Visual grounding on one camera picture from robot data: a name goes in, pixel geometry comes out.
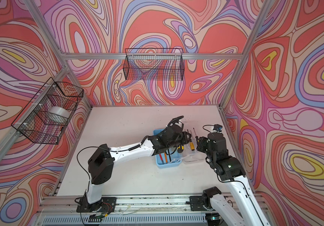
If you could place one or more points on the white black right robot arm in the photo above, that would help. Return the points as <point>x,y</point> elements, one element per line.
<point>250,212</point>

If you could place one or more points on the small yellow black screwdriver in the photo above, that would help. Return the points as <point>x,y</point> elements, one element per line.
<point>196,137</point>

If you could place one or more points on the grey tape roll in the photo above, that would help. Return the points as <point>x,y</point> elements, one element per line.
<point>58,115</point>

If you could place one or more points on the black wire basket back wall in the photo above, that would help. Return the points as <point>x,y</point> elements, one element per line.
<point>154,64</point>

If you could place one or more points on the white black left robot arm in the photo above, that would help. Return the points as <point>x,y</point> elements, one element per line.
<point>102,162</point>

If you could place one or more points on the clear plastic box lid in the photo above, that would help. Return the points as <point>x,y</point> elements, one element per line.
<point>190,155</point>

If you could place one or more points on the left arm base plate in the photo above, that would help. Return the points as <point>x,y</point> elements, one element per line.
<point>105,205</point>

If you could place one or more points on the blue plastic tool box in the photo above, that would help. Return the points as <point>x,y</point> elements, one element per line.
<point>169,159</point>

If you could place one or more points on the black wire basket left wall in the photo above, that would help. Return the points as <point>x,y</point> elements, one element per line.
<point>36,126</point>

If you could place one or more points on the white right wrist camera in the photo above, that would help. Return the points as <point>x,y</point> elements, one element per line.
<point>217,128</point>

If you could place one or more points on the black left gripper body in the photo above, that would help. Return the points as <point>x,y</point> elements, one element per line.
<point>180,139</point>

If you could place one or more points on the yellow black pliers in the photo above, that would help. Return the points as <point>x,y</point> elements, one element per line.
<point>180,149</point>

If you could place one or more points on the black wire basket wall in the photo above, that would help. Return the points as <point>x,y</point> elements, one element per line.
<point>36,126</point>
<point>154,64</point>

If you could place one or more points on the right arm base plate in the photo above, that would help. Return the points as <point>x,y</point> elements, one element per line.
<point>201,203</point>

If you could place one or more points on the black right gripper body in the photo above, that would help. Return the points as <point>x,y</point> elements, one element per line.
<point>203,146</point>

